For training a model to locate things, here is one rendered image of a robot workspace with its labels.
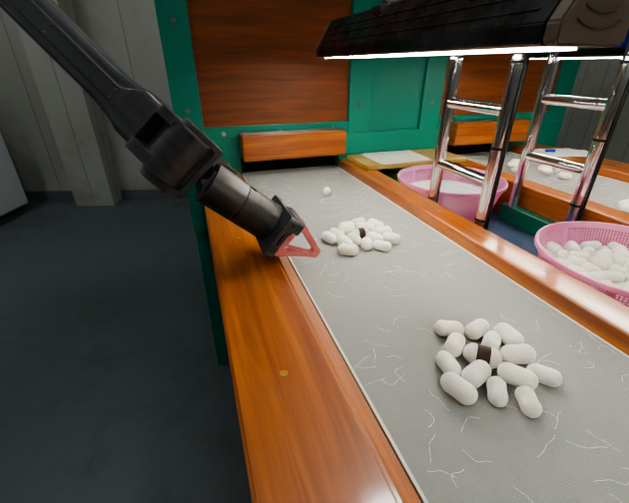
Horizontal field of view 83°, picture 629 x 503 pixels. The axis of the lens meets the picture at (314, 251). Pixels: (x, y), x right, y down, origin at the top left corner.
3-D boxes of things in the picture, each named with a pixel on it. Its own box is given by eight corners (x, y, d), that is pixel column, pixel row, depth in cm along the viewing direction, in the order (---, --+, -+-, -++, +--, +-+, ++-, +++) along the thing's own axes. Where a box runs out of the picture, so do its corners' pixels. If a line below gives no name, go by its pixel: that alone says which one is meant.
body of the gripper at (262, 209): (284, 200, 56) (246, 173, 52) (303, 224, 48) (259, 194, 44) (260, 232, 57) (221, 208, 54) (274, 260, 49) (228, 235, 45)
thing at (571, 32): (556, 45, 29) (588, -72, 25) (314, 57, 81) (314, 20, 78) (625, 47, 31) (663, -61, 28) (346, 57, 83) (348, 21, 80)
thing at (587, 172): (567, 251, 75) (664, -7, 54) (496, 218, 92) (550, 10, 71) (630, 240, 80) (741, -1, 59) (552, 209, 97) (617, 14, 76)
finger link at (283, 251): (321, 226, 60) (279, 196, 55) (336, 244, 54) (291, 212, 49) (297, 256, 61) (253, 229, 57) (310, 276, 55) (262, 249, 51)
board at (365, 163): (367, 171, 98) (367, 166, 98) (346, 159, 111) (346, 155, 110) (465, 162, 108) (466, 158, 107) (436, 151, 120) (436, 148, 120)
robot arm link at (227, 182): (189, 201, 44) (215, 163, 43) (187, 187, 50) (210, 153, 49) (235, 229, 47) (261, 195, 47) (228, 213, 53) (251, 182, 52)
